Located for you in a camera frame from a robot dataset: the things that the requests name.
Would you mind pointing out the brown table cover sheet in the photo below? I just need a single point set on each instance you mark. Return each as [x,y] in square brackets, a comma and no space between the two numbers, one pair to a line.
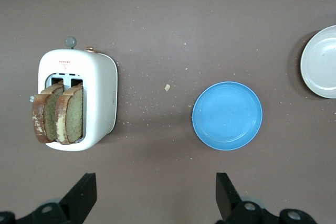
[168,11]

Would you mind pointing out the beige plate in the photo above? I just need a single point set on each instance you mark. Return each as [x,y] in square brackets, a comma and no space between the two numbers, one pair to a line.
[323,64]

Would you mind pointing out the white toaster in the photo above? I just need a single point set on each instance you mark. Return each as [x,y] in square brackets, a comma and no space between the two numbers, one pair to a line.
[99,90]

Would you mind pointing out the blue plate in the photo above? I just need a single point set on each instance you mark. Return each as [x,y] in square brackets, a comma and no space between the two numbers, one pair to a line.
[227,116]

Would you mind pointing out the large pale bread crumb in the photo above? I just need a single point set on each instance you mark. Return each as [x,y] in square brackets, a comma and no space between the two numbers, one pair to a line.
[167,87]

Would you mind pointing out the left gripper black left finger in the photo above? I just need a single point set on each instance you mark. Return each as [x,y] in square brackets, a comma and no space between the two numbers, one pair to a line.
[80,200]

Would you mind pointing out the brown toasted bread slice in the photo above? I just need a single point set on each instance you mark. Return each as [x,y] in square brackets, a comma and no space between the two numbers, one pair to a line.
[50,113]
[74,113]

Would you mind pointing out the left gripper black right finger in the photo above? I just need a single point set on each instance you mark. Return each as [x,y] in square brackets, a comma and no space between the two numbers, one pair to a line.
[228,205]

